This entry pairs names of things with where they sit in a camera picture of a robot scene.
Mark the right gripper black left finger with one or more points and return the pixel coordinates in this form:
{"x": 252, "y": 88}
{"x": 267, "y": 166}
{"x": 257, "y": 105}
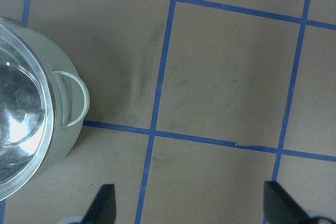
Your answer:
{"x": 103, "y": 206}

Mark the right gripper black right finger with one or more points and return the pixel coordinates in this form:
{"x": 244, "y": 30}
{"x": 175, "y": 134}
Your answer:
{"x": 279, "y": 207}

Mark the glass pot lid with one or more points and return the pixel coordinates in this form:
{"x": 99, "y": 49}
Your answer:
{"x": 27, "y": 115}

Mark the pale green electric pot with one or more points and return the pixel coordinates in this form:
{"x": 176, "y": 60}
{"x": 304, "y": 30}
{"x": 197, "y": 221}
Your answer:
{"x": 70, "y": 95}

